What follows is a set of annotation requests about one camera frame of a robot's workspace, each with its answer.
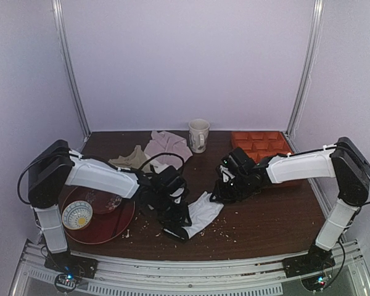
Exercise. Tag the round red tray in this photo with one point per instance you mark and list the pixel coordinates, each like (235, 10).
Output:
(102, 228)

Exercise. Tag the left aluminium frame post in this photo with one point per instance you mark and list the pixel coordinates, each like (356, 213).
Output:
(65, 51)

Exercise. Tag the orange compartment tray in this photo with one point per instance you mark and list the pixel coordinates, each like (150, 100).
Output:
(260, 144)

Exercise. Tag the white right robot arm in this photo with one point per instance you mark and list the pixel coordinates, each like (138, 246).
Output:
(341, 161)

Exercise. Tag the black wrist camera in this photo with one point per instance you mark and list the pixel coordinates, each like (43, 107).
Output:
(169, 180)
(237, 161)

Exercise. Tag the aluminium frame post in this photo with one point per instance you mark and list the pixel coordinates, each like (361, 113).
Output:
(65, 51)
(305, 78)

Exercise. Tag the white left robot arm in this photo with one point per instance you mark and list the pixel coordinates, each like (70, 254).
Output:
(59, 166)

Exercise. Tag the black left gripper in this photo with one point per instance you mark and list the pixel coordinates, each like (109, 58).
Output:
(175, 217)

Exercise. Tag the pink white underwear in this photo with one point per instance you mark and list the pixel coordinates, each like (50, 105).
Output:
(171, 143)

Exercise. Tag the olive green underwear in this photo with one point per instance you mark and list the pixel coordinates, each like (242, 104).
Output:
(133, 160)

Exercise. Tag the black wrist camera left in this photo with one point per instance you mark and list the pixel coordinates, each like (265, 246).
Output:
(169, 180)

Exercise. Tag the blue white patterned bowl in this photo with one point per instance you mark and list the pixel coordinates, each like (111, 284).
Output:
(77, 215)

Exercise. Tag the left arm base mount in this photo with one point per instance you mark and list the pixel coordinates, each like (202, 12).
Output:
(65, 262)

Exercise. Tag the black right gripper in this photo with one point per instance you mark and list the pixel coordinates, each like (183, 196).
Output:
(223, 189)

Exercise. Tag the right aluminium frame post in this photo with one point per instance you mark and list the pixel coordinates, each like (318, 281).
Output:
(305, 78)

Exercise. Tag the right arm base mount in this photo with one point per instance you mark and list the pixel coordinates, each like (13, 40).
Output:
(316, 259)

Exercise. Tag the white ceramic mug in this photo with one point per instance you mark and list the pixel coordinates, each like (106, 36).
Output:
(198, 135)

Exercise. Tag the white black boxer briefs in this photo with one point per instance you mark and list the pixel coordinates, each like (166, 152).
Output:
(202, 213)

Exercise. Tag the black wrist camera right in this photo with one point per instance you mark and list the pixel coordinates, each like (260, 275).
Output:
(237, 161)

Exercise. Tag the red floral bowl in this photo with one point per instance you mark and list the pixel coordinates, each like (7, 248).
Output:
(102, 202)

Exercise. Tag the aluminium front rail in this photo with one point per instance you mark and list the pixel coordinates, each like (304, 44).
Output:
(255, 276)

